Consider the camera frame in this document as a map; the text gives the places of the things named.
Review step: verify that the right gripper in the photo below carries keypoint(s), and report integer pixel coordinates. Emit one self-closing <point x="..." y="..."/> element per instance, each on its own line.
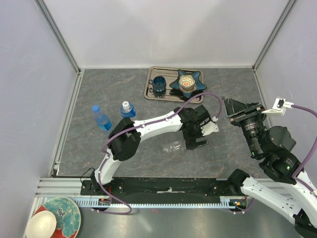
<point x="233" y="107"/>

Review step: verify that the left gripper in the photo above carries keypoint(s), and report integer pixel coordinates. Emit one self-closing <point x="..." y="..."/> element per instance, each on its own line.
<point x="190" y="143"/>

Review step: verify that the clear unlabelled plastic bottle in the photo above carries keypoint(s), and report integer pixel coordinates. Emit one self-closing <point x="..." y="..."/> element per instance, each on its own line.
<point x="173" y="147"/>

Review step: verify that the labelled clear water bottle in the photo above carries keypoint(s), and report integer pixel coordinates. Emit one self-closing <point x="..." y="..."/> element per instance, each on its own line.
<point x="129" y="113"/>

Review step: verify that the white bottle cap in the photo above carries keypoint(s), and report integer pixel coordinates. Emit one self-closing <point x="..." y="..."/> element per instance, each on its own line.
<point x="126" y="105"/>

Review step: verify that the blue tinted plastic bottle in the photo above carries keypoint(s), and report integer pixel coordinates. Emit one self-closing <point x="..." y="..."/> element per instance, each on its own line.
<point x="102" y="121"/>

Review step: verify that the blue bottle cap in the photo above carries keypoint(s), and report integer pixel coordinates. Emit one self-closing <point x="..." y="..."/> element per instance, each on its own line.
<point x="95" y="108"/>

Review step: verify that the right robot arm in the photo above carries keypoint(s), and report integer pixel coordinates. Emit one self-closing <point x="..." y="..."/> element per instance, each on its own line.
<point x="272" y="147"/>

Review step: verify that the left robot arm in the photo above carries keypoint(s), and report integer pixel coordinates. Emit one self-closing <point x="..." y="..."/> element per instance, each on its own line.
<point x="124" y="140"/>

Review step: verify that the patterned small bowl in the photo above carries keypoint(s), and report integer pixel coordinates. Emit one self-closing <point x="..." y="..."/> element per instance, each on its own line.
<point x="187" y="82"/>

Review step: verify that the metal tray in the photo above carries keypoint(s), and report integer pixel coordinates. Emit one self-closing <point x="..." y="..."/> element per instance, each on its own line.
<point x="169" y="94"/>

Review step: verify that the blue ceramic cup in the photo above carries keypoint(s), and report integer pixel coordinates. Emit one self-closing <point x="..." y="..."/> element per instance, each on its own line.
<point x="158" y="84"/>

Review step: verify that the red floral plate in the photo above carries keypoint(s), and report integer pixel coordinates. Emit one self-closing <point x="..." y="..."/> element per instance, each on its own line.
<point x="67" y="215"/>

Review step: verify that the white bowl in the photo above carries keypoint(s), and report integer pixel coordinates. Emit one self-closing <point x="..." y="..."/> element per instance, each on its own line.
<point x="41" y="225"/>

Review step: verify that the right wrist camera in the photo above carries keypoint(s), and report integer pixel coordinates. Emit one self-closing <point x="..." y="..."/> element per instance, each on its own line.
<point x="279" y="108"/>

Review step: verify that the white cable duct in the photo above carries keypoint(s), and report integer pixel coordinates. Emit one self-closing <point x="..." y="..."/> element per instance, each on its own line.
<point x="224" y="203"/>

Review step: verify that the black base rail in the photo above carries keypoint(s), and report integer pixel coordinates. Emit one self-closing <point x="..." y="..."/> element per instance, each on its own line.
<point x="170" y="190"/>

